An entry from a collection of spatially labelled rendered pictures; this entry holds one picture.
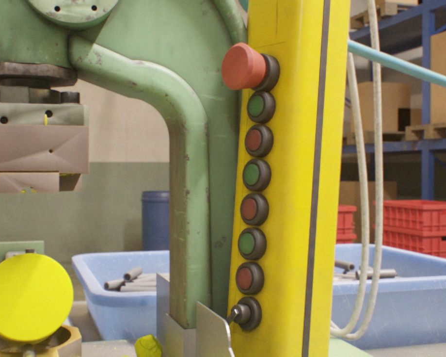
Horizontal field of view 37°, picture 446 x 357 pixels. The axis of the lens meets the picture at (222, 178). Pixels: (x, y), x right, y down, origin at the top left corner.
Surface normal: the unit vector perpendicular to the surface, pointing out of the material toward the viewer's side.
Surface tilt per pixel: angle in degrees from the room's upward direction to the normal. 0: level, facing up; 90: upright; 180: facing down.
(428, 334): 100
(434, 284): 90
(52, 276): 74
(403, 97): 90
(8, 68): 90
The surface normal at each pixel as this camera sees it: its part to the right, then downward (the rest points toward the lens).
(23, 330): 0.29, -0.27
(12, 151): 0.30, 0.01
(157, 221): -0.08, 0.01
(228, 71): -0.78, -0.06
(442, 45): -0.95, 0.00
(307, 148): 0.65, 0.01
